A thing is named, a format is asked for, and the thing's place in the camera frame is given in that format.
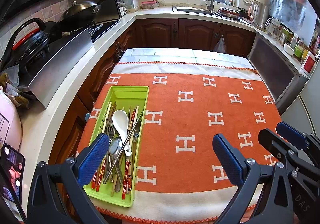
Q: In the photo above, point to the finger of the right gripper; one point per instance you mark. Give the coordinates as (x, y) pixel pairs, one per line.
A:
(301, 140)
(277, 146)

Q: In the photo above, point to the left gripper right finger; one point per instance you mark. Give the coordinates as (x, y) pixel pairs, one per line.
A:
(275, 200)

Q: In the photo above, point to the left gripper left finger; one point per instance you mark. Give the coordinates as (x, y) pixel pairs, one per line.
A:
(45, 204)

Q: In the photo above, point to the cream chopstick red striped end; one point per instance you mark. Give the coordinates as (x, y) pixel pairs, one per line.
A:
(95, 178)

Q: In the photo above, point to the steel drinking straw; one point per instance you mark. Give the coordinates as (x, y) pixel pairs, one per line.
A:
(122, 149)

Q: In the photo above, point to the bamboo chopstick red tip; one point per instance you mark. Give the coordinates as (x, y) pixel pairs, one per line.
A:
(128, 178)

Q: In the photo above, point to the large steel tablespoon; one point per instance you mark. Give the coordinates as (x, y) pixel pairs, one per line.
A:
(114, 149)

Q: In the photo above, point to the twisted steel fork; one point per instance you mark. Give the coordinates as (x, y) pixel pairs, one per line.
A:
(110, 131)

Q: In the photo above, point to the white ceramic soup spoon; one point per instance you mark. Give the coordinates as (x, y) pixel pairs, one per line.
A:
(120, 122)

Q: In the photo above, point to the wooden handled steel spoon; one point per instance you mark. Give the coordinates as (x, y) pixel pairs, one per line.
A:
(134, 150)

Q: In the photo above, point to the smartphone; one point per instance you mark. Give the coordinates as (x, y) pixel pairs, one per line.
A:
(13, 163)

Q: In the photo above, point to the steel dishwasher front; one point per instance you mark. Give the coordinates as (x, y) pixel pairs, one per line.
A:
(282, 78)

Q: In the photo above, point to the orange H-pattern blanket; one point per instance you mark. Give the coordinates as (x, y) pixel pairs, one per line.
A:
(179, 178)

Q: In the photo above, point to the green plastic utensil tray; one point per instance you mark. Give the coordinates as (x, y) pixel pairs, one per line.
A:
(126, 97)

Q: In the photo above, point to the steel stove splash guard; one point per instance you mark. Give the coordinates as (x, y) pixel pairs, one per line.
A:
(50, 67)

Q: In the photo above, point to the steel electric kettle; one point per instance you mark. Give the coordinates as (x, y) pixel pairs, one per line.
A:
(259, 13)

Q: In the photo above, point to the black red pressure cooker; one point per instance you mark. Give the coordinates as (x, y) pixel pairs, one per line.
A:
(28, 49)

